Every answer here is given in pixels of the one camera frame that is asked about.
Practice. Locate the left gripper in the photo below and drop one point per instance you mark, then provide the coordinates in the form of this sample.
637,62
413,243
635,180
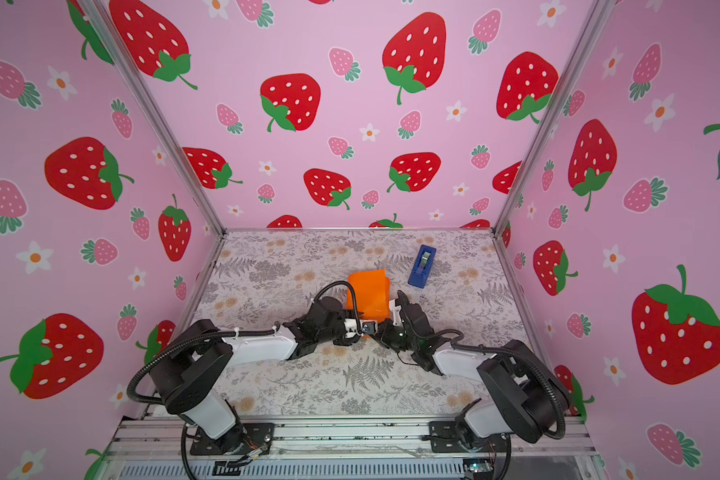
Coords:
343,313

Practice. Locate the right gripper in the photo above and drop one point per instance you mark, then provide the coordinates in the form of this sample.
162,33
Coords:
382,333

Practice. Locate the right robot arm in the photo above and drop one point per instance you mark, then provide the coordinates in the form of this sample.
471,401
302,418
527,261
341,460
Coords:
525,398

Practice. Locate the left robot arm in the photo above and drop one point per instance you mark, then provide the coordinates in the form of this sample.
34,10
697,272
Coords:
186,371

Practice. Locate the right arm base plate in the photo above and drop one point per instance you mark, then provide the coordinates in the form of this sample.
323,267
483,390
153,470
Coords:
456,437

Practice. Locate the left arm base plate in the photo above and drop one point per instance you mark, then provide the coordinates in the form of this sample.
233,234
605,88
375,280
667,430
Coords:
244,439

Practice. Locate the aluminium front rail frame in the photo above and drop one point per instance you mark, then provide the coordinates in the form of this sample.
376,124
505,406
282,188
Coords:
345,447

